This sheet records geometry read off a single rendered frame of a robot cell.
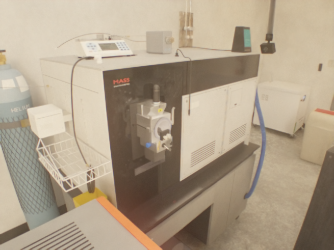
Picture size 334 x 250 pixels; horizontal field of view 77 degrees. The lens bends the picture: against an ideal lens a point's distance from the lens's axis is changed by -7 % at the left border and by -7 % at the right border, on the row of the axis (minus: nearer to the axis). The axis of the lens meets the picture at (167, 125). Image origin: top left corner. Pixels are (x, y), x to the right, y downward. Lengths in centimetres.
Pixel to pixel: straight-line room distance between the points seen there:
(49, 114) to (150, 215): 65
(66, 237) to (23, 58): 146
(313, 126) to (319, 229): 224
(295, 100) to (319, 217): 291
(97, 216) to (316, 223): 90
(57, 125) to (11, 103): 47
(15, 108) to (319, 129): 313
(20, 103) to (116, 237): 111
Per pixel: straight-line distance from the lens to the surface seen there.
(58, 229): 61
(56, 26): 192
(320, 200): 111
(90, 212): 62
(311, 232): 121
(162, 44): 129
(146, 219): 114
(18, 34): 185
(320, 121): 326
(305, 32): 449
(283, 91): 393
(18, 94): 148
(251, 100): 169
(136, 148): 95
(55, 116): 106
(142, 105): 86
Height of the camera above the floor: 154
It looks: 22 degrees down
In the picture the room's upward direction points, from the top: straight up
